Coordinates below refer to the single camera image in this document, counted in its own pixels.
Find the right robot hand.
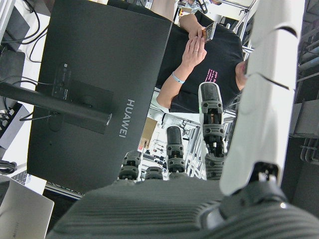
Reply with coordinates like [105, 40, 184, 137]
[46, 0, 319, 239]

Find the cardboard box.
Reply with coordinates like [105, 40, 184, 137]
[140, 117, 158, 151]

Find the grey connector box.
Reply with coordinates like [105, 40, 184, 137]
[0, 102, 35, 150]

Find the silver laptop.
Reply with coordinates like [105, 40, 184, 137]
[0, 174, 55, 239]

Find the black monitor stand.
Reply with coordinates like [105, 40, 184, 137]
[0, 81, 113, 135]

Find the light blue wristband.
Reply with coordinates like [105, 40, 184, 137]
[171, 71, 186, 85]

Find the black Huawei monitor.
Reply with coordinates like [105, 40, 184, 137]
[26, 0, 174, 194]

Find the person in black T-shirt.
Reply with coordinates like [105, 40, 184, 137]
[156, 11, 250, 114]

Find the smartphone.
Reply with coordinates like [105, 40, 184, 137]
[201, 21, 218, 43]

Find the coiled black cable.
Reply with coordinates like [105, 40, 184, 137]
[0, 160, 17, 175]

